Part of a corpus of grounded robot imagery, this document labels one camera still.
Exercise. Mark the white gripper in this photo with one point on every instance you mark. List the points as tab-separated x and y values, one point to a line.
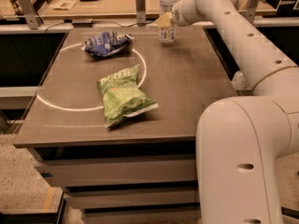
177	16

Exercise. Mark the clear blue plastic water bottle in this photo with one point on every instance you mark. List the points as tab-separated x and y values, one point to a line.
166	34

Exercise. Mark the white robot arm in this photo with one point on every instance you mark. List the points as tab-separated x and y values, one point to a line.
239	139

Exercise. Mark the blue chip bag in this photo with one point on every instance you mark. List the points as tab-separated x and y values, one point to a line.
107	44

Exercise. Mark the green kettle chip bag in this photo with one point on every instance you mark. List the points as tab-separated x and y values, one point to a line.
121	97

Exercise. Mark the left hand sanitizer bottle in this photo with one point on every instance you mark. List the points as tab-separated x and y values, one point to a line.
239	82

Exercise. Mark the small booklet on desk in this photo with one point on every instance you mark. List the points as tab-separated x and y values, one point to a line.
63	5

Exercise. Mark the grey drawer cabinet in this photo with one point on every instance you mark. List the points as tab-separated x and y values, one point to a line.
142	170

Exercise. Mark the middle metal bracket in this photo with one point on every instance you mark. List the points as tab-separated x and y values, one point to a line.
140	7

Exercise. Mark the left metal bracket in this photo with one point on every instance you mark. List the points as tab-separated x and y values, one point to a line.
32	19

